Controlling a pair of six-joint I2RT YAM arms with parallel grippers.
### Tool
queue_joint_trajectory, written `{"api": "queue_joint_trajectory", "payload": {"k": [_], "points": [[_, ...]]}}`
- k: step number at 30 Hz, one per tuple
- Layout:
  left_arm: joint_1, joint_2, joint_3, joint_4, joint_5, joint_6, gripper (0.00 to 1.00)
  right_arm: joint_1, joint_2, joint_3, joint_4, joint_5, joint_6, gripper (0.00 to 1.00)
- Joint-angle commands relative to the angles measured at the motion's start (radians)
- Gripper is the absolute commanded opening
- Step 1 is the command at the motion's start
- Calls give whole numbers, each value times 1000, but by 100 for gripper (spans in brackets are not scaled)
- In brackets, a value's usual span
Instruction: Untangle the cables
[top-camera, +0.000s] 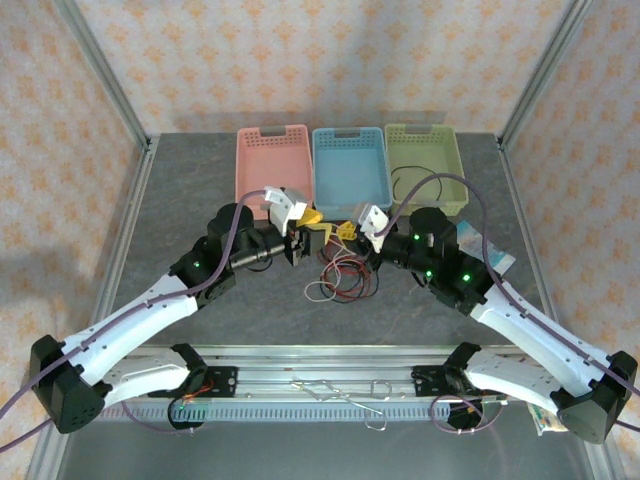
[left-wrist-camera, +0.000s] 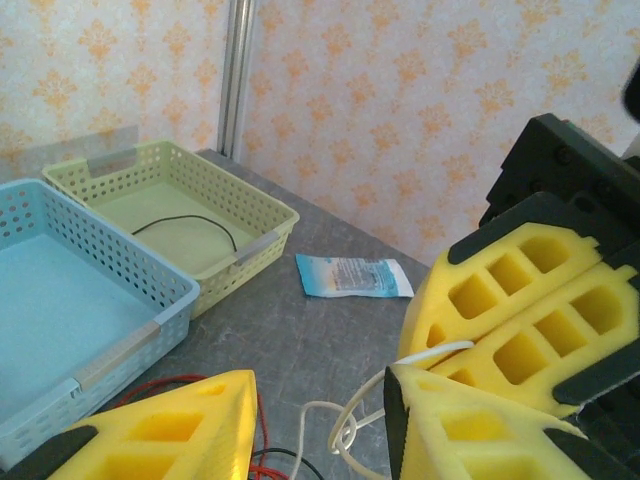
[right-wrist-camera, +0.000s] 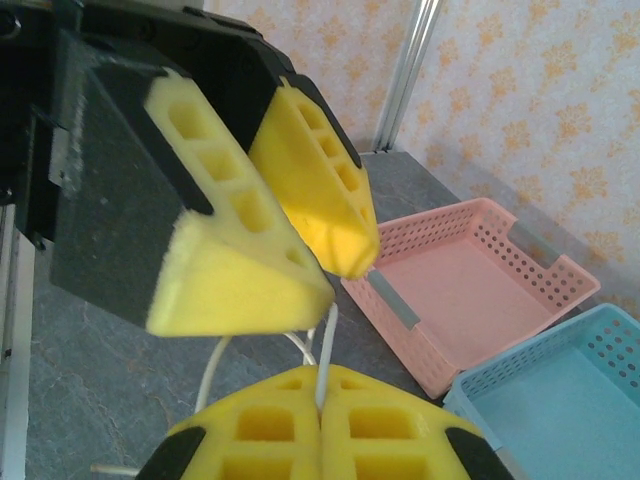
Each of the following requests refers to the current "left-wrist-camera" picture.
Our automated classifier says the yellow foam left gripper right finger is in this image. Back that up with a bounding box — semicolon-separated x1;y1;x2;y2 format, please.
382;363;637;480

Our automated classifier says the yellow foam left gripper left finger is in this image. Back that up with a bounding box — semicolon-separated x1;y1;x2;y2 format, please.
0;368;260;480

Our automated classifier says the thin white cable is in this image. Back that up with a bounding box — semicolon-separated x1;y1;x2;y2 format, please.
298;340;475;480

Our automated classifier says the thin black cable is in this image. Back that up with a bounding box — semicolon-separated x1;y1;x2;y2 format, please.
131;213;240;257
249;446;334;480

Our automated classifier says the thin red cable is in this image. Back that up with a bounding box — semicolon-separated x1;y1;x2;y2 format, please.
110;373;281;480

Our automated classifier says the blue white wipe packet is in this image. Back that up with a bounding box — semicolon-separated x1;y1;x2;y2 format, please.
294;252;416;300

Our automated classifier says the blue perforated plastic basket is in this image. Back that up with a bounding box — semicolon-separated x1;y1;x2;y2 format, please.
0;178;202;459

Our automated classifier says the green perforated plastic basket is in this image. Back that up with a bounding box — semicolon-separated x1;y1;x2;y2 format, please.
41;139;301;319

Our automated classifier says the aluminium frame post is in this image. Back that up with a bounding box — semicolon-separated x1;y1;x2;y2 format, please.
216;0;260;162

